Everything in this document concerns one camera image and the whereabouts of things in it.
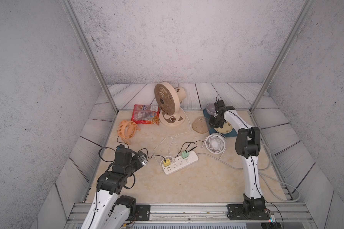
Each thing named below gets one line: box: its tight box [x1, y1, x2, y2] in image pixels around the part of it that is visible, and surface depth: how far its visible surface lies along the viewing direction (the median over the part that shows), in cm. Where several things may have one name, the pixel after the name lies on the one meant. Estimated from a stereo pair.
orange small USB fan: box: [117, 120, 141, 145], surface depth 99 cm
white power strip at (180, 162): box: [161, 150, 199, 176], surface depth 91 cm
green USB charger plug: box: [181, 150, 189, 159], surface depth 89 cm
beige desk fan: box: [154, 82, 187, 127], surface depth 101 cm
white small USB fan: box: [201, 132, 227, 159], surface depth 92 cm
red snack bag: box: [130, 104, 161, 125], surface depth 113 cm
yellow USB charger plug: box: [162, 158, 171, 167], surface depth 86 cm
